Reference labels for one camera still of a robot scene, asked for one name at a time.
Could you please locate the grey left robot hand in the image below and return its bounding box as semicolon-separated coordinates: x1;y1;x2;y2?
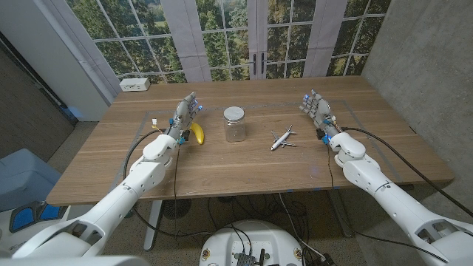
166;92;205;140

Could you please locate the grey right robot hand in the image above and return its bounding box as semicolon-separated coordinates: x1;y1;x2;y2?
299;88;342;140

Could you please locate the silver jar lid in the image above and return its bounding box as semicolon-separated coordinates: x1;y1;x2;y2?
222;106;246;122

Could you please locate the clear plastic jar body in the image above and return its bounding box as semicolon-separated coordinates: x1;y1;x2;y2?
223;115;247;143

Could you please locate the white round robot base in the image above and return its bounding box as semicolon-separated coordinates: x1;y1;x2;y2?
199;219;304;266

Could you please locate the yellow toy banana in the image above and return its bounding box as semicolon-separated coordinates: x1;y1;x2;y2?
189;121;205;146

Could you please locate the white toy airplane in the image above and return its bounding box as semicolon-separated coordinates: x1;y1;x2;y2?
270;124;297;151

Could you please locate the white power outlet box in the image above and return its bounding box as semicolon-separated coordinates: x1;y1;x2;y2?
119;77;152;92

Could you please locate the printed window forest backdrop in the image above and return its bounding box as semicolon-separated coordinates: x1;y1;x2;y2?
65;0;392;84

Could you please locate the round black floor fan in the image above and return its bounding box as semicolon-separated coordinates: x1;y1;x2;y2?
162;198;192;220

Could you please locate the white table leg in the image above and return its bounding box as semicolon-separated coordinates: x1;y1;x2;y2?
143;199;163;251

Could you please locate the grey-blue upholstered seat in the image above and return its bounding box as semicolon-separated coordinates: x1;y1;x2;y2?
0;148;62;212

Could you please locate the white base with blue pads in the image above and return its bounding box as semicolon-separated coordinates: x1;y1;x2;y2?
0;200;71;253

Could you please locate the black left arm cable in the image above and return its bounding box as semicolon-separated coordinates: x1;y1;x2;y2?
123;128;214;238

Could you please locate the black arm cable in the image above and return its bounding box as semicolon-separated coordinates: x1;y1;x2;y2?
341;126;473;219
123;128;214;238

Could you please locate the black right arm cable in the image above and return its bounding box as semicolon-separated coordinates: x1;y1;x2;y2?
341;126;473;219

